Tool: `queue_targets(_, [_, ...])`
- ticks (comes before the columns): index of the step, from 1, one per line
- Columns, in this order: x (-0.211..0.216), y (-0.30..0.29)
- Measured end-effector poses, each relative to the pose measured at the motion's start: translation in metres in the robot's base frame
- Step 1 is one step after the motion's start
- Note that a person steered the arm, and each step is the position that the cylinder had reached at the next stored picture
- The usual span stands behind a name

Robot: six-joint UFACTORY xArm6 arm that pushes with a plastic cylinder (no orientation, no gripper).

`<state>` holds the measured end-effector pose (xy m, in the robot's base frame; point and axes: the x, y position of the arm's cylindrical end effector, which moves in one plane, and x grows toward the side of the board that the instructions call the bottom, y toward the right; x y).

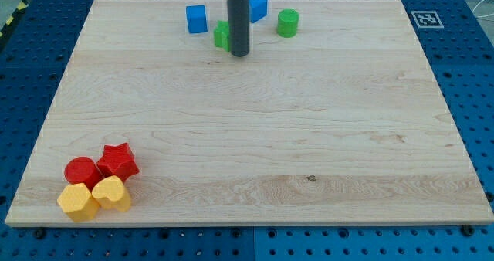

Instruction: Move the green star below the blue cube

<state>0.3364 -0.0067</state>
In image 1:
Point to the yellow black hazard tape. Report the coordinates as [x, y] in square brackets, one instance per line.
[11, 21]

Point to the yellow hexagon block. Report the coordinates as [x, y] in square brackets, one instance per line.
[77, 202]

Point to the wooden board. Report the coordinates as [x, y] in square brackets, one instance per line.
[342, 124]

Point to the black white fiducial marker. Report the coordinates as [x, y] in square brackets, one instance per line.
[427, 19]

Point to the red star block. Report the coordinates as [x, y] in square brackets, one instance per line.
[118, 160]

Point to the blue triangular block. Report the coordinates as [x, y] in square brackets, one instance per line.
[258, 10]

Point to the green star block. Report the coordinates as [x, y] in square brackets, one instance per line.
[221, 35]

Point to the green cylinder block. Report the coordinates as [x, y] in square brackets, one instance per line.
[287, 23]

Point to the yellow heart block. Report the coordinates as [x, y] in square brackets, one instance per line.
[111, 193]

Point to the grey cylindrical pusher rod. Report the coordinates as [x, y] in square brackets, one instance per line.
[239, 27]

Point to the red cylinder block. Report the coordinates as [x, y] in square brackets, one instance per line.
[83, 170]

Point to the blue cube block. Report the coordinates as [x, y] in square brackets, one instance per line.
[196, 19]

